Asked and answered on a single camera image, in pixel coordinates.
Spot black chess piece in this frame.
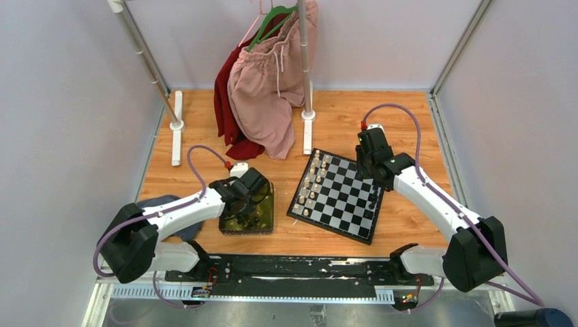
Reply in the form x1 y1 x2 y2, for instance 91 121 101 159
369 187 381 201
367 198 376 210

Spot black and white chessboard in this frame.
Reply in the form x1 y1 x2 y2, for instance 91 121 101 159
287 149 385 245

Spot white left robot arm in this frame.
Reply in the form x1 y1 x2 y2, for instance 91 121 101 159
93 168 273 283

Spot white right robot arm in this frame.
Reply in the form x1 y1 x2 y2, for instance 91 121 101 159
355 125 508 292

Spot black chess pieces pile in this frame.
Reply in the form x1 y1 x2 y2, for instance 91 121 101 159
235 213 267 228

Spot gold metal tin tray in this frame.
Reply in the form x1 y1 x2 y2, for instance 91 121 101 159
218 182 275 236

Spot dark red garment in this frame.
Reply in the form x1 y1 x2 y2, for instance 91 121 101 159
214 14 291 160

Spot grey blue cloth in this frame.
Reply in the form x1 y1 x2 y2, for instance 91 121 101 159
136 194 204 242

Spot white clothes rack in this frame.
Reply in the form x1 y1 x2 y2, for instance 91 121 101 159
108 1 316 166

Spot pink shorts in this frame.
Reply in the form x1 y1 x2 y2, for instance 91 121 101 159
228 12 305 159

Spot green clothes hanger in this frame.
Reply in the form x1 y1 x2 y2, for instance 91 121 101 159
247 4 300 52

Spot pink clothes hanger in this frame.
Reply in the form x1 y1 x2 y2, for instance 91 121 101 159
238 0 268 49

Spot dark blue cylinder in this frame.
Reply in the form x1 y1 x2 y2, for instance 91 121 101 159
493 308 574 327

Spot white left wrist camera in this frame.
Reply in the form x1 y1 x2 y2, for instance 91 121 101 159
229 162 249 178

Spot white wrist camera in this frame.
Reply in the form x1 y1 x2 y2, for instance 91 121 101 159
229 162 249 178
367 123 385 134

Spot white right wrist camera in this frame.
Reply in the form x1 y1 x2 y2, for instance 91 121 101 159
367 123 385 134

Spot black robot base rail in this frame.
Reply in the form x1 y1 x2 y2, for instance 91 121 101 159
97 252 502 312

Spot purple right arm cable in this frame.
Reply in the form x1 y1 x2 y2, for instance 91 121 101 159
361 103 547 312

